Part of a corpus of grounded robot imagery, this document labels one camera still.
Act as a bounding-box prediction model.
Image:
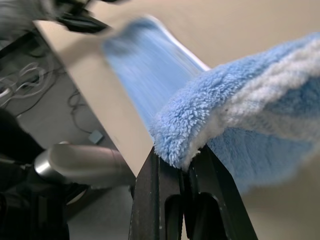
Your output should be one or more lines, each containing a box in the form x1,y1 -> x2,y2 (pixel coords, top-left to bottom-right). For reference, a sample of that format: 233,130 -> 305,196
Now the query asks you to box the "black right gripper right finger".
184,145 -> 259,240

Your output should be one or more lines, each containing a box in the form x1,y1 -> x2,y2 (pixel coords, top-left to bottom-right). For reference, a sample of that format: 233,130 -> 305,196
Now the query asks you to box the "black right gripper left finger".
128,146 -> 188,240

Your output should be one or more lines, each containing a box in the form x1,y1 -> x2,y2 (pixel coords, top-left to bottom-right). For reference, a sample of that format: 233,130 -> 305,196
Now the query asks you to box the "blue fluffy towel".
101,15 -> 320,196

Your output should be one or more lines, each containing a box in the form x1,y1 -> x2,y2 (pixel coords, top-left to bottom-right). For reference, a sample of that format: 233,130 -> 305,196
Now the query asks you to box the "silver robot body part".
33,140 -> 138,189

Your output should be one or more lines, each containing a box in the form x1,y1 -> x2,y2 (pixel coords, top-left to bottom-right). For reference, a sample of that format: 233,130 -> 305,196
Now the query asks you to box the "small grey box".
87,129 -> 104,144

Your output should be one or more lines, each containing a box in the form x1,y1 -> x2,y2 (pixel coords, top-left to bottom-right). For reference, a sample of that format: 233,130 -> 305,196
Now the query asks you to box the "black robot torso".
0,109 -> 72,240

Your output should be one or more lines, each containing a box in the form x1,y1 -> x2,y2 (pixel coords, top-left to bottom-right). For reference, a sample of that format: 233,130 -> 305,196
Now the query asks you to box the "black table frame bar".
0,31 -> 38,60

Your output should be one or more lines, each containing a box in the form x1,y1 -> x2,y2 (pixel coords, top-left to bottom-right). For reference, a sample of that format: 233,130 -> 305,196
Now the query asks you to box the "white cable tangle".
0,62 -> 60,103

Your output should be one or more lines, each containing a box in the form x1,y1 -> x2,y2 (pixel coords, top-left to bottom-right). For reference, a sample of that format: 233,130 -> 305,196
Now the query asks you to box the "thin dark cable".
66,88 -> 92,134

